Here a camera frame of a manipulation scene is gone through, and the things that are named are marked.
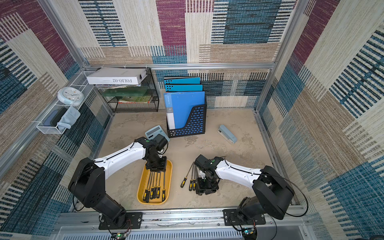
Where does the file tool diagonal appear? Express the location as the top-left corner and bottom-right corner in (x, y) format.
(154, 172), (159, 199)

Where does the file tool horizontal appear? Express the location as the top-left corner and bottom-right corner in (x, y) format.
(143, 173), (151, 203)

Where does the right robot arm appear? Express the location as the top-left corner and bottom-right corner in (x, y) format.
(195, 155), (295, 225)

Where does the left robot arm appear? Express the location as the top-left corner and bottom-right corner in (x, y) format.
(68, 135), (168, 229)

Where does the yellow plastic storage tray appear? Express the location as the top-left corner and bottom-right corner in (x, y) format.
(137, 160), (173, 205)

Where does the black mesh file holder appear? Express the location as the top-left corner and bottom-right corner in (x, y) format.
(167, 104), (207, 138)

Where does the white folio box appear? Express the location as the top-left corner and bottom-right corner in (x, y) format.
(87, 68), (148, 85)

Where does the light blue calculator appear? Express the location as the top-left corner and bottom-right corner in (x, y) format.
(145, 125), (169, 141)

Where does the blue grey stapler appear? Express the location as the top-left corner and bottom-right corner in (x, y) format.
(218, 125), (237, 144)

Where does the front blue folder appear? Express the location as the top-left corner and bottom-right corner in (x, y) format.
(164, 92), (205, 130)

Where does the red book on shelf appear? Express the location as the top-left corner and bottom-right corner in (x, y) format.
(118, 96), (152, 104)

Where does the green book on shelf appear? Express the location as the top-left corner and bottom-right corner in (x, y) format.
(102, 87), (149, 97)

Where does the middle teal folder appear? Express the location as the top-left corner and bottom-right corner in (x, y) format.
(165, 85), (203, 92)

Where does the teal folder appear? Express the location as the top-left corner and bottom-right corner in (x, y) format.
(164, 77), (201, 85)
(165, 85), (203, 92)

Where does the back teal folder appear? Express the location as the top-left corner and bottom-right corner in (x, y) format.
(164, 77), (201, 85)

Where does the light blue cloth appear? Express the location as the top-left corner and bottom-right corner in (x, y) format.
(57, 107), (81, 132)

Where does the white round clock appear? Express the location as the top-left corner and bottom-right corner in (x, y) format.
(57, 87), (85, 107)

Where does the dark blue pouch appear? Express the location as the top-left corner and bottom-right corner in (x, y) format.
(43, 108), (68, 127)

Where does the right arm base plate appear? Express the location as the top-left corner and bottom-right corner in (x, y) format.
(222, 209), (266, 226)

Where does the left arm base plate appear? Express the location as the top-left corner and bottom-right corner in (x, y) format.
(99, 212), (143, 230)

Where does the black wire shelf rack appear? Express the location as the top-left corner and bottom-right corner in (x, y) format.
(95, 68), (160, 113)

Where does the white wire wall basket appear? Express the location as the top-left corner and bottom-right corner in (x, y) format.
(37, 72), (94, 135)

